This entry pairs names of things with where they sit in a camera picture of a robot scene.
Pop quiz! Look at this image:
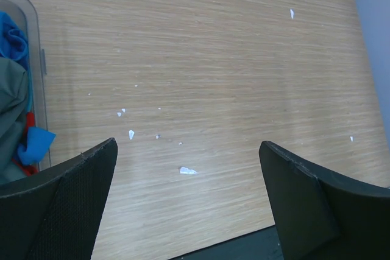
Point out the red t shirt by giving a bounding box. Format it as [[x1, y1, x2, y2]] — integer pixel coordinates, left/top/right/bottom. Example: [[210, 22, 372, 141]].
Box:
[[12, 111, 38, 177]]

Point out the grey t shirt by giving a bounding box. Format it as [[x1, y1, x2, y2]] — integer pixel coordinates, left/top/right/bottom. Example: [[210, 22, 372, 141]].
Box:
[[1, 57, 29, 184]]

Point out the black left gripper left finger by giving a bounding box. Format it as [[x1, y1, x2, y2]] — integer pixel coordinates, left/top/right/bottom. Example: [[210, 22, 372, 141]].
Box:
[[1, 138, 118, 259]]

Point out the clear plastic bin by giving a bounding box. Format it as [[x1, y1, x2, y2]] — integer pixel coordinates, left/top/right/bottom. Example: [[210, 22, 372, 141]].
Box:
[[1, 0, 51, 170]]

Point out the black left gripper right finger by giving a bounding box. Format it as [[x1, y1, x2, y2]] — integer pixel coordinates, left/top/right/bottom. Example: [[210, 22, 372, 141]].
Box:
[[259, 141, 389, 259]]

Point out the blue t shirt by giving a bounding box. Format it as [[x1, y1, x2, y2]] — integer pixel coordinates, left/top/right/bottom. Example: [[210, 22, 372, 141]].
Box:
[[1, 11, 56, 166]]

